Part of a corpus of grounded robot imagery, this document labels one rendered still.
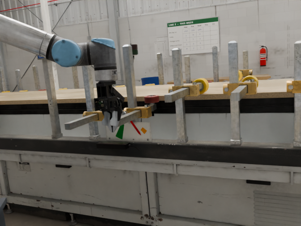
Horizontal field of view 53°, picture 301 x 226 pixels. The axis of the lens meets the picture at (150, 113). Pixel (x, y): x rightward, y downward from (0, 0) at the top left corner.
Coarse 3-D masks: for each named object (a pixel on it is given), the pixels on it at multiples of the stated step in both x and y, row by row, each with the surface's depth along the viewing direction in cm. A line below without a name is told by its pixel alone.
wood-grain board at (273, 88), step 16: (272, 80) 198; (0, 96) 256; (16, 96) 242; (32, 96) 230; (64, 96) 208; (80, 96) 198; (96, 96) 190; (160, 96) 165; (192, 96) 158; (208, 96) 155; (224, 96) 152; (256, 96) 145; (272, 96) 143; (288, 96) 140
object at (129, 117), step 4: (152, 104) 162; (152, 108) 160; (156, 108) 165; (132, 112) 143; (136, 112) 143; (140, 112) 147; (124, 116) 134; (128, 116) 135; (132, 116) 139; (136, 116) 143; (140, 116) 147; (120, 120) 129; (124, 120) 132; (128, 120) 135; (120, 124) 129
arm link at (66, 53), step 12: (0, 24) 98; (12, 24) 99; (24, 24) 101; (0, 36) 99; (12, 36) 99; (24, 36) 99; (36, 36) 100; (48, 36) 101; (24, 48) 102; (36, 48) 101; (48, 48) 101; (60, 48) 100; (72, 48) 101; (60, 60) 101; (72, 60) 101
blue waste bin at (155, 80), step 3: (141, 78) 726; (144, 78) 714; (147, 78) 709; (150, 78) 706; (153, 78) 707; (156, 78) 709; (144, 81) 716; (147, 81) 711; (150, 81) 709; (153, 81) 709; (156, 81) 711; (144, 84) 719; (156, 84) 712
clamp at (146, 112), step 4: (128, 108) 150; (132, 108) 149; (136, 108) 148; (140, 108) 147; (144, 108) 146; (148, 108) 147; (128, 112) 150; (144, 112) 146; (148, 112) 147; (144, 116) 147; (148, 116) 147
